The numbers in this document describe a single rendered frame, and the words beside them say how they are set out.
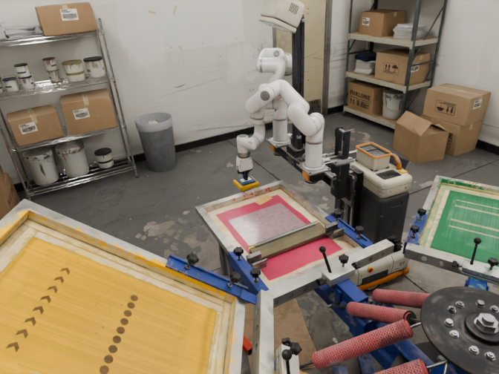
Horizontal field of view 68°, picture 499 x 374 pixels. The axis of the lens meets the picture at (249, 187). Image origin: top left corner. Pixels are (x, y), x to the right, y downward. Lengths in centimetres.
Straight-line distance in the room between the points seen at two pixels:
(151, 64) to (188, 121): 90
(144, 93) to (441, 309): 445
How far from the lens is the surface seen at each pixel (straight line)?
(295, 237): 185
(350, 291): 153
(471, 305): 121
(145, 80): 504
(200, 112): 535
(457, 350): 109
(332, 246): 186
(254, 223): 201
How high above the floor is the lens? 212
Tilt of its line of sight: 30 degrees down
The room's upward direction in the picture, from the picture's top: 4 degrees counter-clockwise
